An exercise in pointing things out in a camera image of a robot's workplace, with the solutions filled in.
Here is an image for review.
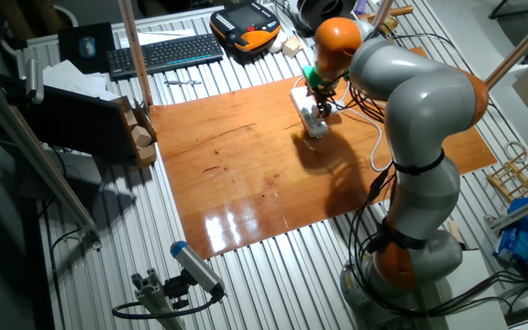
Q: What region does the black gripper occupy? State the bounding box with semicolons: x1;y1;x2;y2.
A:
311;83;336;119

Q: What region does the white bulb holder with bulb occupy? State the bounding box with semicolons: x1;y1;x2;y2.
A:
308;103;340;122

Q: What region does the white power strip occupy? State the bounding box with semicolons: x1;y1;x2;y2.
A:
290;85;330;139

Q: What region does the small wooden cube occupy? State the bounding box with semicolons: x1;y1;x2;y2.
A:
282;35;303;59

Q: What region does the white rounded object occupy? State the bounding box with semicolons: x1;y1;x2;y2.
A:
267;30;289;54

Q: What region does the black filament spool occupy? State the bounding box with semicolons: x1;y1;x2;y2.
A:
295;0;358;33

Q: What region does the orange and black teach pendant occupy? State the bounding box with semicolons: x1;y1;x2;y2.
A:
209;0;283;53

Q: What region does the wooden board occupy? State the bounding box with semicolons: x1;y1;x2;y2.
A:
148;45;499;261

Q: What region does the wooden mallet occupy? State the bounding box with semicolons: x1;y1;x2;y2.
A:
357;4;415;31

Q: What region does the black keyboard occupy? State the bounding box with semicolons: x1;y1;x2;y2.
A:
105;32;225;80

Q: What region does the wooden rack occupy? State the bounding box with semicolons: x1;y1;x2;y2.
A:
487;140;528;204

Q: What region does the grey computer mouse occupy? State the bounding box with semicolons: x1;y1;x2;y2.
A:
79;36;97;59

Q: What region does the black monitor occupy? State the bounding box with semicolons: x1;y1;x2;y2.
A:
0;72;130;164

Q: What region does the white paper stack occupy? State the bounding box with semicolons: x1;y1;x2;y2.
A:
42;59;121;102

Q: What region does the black mouse pad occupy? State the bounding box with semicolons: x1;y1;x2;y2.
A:
57;22;117;74

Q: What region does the grey metal tripod bar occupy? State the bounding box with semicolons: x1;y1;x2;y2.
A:
0;63;103;251

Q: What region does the white power strip cable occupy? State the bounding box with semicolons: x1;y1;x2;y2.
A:
293;75;394;174

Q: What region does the silver camera with blue end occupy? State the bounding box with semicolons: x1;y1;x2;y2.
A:
170;240;226;297

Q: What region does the aluminium profile post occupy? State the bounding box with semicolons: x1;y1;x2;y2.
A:
130;269;185;330

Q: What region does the black camera cable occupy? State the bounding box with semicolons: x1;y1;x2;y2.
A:
111;292;222;321

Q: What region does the silver side camera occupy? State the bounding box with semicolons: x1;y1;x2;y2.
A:
24;57;45;105

